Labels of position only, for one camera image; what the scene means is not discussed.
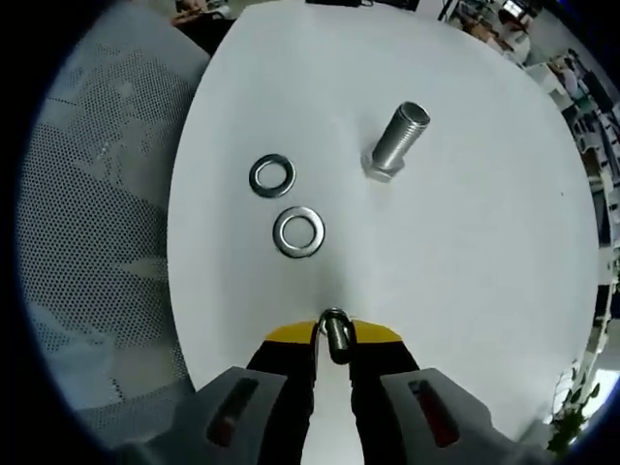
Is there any large threaded steel stud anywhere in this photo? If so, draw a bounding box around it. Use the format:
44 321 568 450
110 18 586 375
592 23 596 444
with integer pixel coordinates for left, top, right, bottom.
361 101 432 184

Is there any small threaded steel stud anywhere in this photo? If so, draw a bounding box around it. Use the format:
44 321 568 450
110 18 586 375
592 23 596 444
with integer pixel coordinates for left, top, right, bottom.
322 308 353 366

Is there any grey mesh office chair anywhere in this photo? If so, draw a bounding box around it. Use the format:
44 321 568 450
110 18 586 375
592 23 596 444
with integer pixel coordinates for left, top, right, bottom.
17 8 215 440

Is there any large steel washer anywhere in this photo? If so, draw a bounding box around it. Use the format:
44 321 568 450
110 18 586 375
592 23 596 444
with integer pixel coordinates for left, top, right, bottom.
271 205 327 260
248 153 297 200

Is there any green plant in white pot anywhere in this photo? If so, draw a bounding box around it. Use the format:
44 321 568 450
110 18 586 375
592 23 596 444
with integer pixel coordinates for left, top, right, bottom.
545 365 609 457

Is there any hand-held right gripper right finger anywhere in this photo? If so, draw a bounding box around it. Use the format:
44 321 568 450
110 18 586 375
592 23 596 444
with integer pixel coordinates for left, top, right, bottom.
348 318 548 465

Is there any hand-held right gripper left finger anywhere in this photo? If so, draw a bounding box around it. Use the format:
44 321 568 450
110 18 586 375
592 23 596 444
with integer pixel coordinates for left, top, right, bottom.
120 319 322 465

